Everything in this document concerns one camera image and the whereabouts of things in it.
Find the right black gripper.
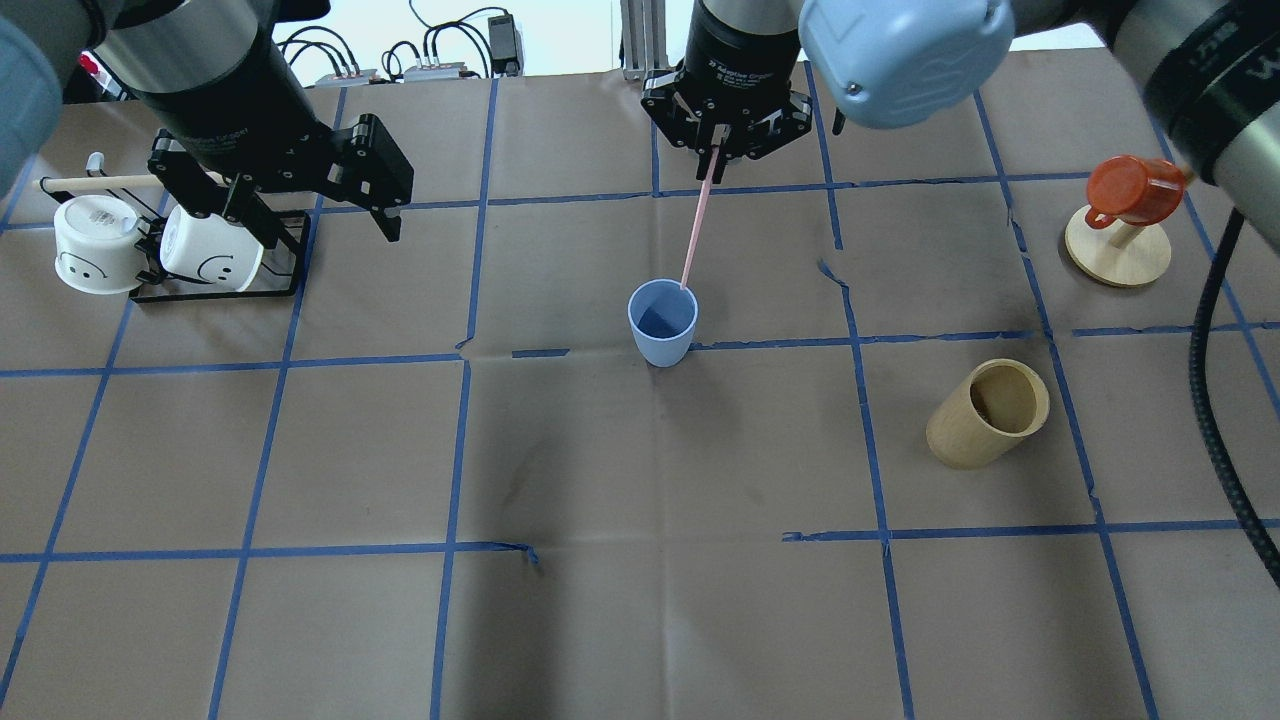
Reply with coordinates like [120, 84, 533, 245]
[640, 29, 813, 184]

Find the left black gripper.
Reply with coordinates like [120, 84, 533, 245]
[148, 113, 413, 249]

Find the pink chopstick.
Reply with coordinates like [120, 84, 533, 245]
[678, 145, 721, 290]

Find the blue plastic cup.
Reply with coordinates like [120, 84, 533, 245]
[627, 278, 700, 368]

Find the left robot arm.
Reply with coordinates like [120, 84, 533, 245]
[3, 1, 413, 249]

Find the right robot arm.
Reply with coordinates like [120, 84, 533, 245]
[640, 1, 1279, 577]

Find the orange red cup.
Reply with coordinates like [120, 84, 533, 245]
[1085, 155, 1190, 231]

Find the white smiley mug inner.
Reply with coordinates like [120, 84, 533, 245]
[159, 206, 264, 292]

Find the white smiley mug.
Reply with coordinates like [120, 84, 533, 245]
[159, 206, 264, 292]
[54, 195, 148, 295]

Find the grey usb hub left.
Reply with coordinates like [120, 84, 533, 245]
[314, 69, 381, 88]

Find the grey usb hub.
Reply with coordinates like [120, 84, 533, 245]
[314, 69, 381, 88]
[401, 61, 477, 83]

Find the white smiley mug outer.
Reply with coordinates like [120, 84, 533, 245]
[54, 195, 148, 295]

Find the black power adapter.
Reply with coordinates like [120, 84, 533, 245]
[486, 13, 524, 77]

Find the bamboo cylinder holder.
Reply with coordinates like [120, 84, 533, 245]
[925, 357, 1051, 470]

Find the wooden mug tree stand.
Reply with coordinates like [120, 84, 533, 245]
[1062, 163, 1197, 288]

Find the aluminium frame post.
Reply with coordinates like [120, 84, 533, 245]
[617, 1, 689, 85]

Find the black wire mug rack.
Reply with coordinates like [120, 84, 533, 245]
[32, 152, 311, 304]

